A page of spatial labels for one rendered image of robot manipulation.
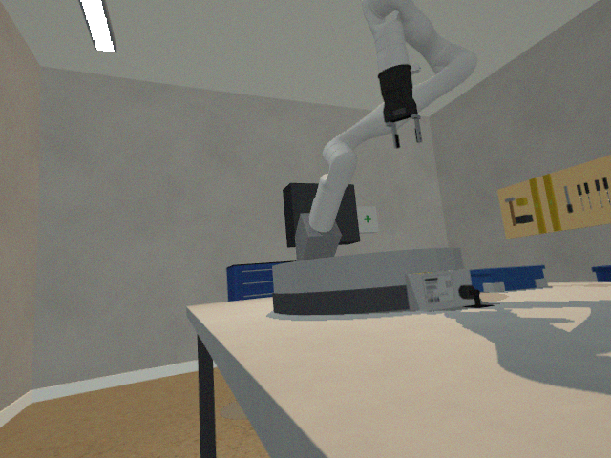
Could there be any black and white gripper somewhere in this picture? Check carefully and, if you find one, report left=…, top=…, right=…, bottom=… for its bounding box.
left=377, top=44, right=422, bottom=148

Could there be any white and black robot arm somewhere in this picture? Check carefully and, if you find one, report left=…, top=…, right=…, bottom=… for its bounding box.
left=309, top=0, right=477, bottom=232

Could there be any blue square tray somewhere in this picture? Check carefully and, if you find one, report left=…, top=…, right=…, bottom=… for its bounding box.
left=470, top=265, right=548, bottom=292

